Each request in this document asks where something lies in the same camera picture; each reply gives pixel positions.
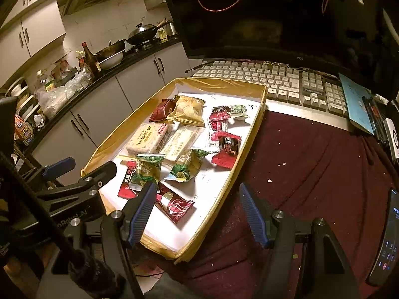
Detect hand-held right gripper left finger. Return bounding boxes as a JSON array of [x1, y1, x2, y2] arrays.
[[37, 182, 158, 299]]

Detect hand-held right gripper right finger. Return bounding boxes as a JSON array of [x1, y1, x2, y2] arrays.
[[238, 182, 362, 299]]

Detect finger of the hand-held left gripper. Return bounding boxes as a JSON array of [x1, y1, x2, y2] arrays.
[[36, 161, 118, 201], [19, 158, 76, 190]]

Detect red and black snack packet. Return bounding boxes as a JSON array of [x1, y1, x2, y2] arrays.
[[117, 160, 139, 199], [211, 149, 238, 169], [217, 131, 242, 154]]

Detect dark red white-circle snack packet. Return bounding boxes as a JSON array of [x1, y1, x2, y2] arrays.
[[155, 183, 195, 225]]

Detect cardboard tray with yellow tape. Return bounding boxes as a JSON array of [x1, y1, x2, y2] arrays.
[[80, 77, 269, 264]]

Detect large beige cake packet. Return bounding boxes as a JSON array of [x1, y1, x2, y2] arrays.
[[125, 122, 173, 155]]

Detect long beige snack packet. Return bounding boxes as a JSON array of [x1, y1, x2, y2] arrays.
[[160, 125, 205, 162]]

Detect red and white snack packet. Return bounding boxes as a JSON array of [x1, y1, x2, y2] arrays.
[[204, 120, 231, 153]]

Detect small red snack packet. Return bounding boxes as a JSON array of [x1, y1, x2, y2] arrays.
[[208, 106, 232, 123]]

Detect gold snack packet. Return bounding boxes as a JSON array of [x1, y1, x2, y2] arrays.
[[166, 95, 206, 127]]

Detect orange printed bag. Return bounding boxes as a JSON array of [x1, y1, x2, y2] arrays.
[[14, 114, 36, 147]]

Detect clear plastic bags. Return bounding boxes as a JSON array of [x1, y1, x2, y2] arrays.
[[36, 72, 94, 117]]

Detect maroon table cloth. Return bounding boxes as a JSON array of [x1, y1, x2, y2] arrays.
[[150, 110, 399, 299]]

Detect dish rack with bowls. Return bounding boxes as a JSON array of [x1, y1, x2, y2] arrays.
[[4, 76, 41, 122]]

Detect clear plastic bottle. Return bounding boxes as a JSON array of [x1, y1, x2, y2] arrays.
[[34, 70, 55, 94]]

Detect black kitchen counter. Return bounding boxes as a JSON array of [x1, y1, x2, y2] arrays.
[[19, 34, 184, 150]]

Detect white lower kitchen cabinets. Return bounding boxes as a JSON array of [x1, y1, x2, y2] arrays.
[[31, 42, 194, 186]]

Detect white kitchen cabinets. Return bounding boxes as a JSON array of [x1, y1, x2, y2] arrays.
[[0, 0, 82, 88], [31, 42, 194, 186]]

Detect white bowl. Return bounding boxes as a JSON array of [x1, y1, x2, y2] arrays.
[[97, 51, 125, 71]]

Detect dark sauce bottle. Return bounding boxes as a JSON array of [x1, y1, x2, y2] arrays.
[[82, 41, 103, 78]]

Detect dark frying pan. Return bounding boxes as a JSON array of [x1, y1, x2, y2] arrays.
[[94, 39, 127, 58]]

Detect black smartphone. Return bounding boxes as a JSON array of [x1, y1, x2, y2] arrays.
[[365, 188, 399, 287]]

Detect white upper kitchen cabinets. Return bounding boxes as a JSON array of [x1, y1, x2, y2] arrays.
[[0, 0, 82, 88]]

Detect beige computer keyboard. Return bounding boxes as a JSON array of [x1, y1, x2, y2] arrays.
[[192, 60, 351, 118]]

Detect steel wok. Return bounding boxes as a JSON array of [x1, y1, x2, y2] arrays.
[[126, 17, 167, 46]]

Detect blue notebook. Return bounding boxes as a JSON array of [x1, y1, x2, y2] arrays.
[[338, 73, 376, 136]]

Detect black pen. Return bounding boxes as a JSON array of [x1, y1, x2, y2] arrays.
[[371, 98, 390, 147], [362, 96, 382, 141]]

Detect white electronic device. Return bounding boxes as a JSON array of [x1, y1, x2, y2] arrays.
[[383, 117, 399, 165]]

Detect steel pot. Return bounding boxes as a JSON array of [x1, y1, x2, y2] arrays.
[[162, 20, 178, 38]]

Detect black computer monitor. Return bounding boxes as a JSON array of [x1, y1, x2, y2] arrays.
[[156, 0, 399, 84]]

